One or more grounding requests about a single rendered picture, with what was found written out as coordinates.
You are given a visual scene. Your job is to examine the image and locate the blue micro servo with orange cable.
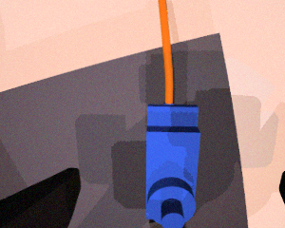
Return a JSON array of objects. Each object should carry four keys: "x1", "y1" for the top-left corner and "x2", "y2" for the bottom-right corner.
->
[{"x1": 145, "y1": 0, "x2": 200, "y2": 228}]

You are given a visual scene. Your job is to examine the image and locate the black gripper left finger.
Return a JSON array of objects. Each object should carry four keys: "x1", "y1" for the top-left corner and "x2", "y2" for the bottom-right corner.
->
[{"x1": 0, "y1": 167, "x2": 82, "y2": 228}]

